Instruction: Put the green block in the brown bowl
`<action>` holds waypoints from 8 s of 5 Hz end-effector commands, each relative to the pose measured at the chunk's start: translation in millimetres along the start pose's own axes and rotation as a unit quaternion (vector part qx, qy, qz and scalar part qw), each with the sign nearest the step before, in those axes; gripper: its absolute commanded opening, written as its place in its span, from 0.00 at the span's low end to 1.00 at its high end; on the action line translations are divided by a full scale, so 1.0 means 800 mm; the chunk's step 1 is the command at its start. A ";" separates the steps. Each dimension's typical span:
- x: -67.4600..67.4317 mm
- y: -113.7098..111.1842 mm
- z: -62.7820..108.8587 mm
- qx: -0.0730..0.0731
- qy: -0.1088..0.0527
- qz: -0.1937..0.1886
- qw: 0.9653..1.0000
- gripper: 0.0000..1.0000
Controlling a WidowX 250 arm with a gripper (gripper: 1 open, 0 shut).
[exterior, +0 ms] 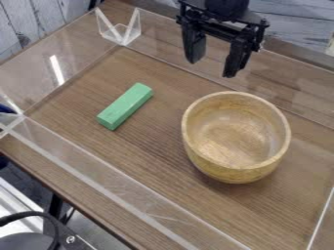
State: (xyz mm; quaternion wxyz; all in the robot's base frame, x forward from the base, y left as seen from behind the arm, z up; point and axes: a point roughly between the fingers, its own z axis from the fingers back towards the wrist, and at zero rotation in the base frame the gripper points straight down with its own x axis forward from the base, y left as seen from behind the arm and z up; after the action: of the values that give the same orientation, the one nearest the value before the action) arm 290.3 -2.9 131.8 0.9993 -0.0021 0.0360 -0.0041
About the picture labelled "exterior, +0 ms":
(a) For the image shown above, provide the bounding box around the light wooden bowl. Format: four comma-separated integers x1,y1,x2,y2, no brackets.
181,91,292,184

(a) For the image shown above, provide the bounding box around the clear acrylic tray wall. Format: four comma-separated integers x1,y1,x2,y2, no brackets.
0,2,334,250

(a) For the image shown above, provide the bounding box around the black cable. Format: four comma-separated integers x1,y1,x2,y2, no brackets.
0,210,62,250

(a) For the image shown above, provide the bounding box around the green rectangular block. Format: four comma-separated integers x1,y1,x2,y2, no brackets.
96,83,153,131

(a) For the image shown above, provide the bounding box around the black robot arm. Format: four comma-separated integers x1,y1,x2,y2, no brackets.
176,0,269,78

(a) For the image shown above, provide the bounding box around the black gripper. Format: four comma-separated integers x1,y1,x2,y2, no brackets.
176,0,269,78

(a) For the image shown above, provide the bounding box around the black table leg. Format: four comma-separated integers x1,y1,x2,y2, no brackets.
48,194,64,219

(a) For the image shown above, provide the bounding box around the black metal base plate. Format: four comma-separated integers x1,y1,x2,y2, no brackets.
42,219,96,250

